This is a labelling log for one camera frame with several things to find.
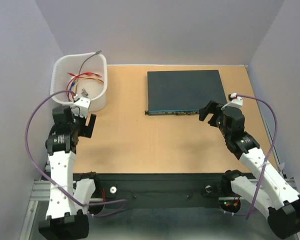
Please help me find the small grey transceiver module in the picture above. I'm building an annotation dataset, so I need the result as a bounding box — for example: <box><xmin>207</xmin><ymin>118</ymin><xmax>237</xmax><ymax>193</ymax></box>
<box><xmin>81</xmin><ymin>88</ymin><xmax>89</xmax><ymax>98</ymax></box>

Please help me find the red patch cable looped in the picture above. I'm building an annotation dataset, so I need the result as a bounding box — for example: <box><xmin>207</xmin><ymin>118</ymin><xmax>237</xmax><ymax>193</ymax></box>
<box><xmin>65</xmin><ymin>71</ymin><xmax>90</xmax><ymax>100</ymax></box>

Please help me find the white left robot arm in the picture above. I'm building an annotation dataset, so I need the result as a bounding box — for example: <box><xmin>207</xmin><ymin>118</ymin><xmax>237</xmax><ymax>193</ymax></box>
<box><xmin>38</xmin><ymin>104</ymin><xmax>101</xmax><ymax>240</ymax></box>

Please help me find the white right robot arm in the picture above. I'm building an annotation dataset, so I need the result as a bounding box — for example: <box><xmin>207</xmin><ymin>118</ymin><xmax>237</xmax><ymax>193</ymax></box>
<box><xmin>198</xmin><ymin>98</ymin><xmax>300</xmax><ymax>240</ymax></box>

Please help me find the white plastic basket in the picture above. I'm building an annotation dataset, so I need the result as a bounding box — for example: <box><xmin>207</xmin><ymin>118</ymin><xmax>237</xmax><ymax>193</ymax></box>
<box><xmin>50</xmin><ymin>52</ymin><xmax>108</xmax><ymax>112</ymax></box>

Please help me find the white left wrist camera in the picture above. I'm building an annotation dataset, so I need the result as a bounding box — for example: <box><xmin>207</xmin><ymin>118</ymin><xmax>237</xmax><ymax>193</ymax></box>
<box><xmin>70</xmin><ymin>95</ymin><xmax>91</xmax><ymax>119</ymax></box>

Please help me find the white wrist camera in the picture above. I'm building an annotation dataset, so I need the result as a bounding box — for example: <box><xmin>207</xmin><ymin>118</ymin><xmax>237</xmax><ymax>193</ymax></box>
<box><xmin>221</xmin><ymin>93</ymin><xmax>243</xmax><ymax>110</ymax></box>
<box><xmin>70</xmin><ymin>95</ymin><xmax>91</xmax><ymax>119</ymax></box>

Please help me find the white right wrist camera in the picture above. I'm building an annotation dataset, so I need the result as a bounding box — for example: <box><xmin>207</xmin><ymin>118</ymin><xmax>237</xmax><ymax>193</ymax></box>
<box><xmin>221</xmin><ymin>93</ymin><xmax>243</xmax><ymax>110</ymax></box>

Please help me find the dark blue network switch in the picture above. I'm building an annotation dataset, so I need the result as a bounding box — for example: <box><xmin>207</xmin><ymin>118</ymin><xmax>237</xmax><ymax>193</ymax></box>
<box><xmin>145</xmin><ymin>70</ymin><xmax>227</xmax><ymax>116</ymax></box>

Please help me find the blue cable in basket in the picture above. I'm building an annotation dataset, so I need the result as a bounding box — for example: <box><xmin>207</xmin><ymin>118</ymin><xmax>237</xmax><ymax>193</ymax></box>
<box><xmin>68</xmin><ymin>79</ymin><xmax>77</xmax><ymax>100</ymax></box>

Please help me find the red cable in basket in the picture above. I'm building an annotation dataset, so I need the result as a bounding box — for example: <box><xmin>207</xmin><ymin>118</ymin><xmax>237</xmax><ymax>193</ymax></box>
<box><xmin>74</xmin><ymin>71</ymin><xmax>102</xmax><ymax>78</ymax></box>

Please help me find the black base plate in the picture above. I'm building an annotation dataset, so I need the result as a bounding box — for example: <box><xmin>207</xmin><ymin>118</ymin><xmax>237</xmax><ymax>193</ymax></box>
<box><xmin>73</xmin><ymin>170</ymin><xmax>244</xmax><ymax>209</ymax></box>

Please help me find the aluminium frame rail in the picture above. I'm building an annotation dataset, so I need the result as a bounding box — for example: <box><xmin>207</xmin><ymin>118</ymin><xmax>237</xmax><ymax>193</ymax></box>
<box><xmin>30</xmin><ymin>179</ymin><xmax>298</xmax><ymax>201</ymax></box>

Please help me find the grey cable in basket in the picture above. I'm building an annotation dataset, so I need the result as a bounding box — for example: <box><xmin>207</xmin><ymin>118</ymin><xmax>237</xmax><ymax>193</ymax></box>
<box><xmin>78</xmin><ymin>49</ymin><xmax>103</xmax><ymax>75</ymax></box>

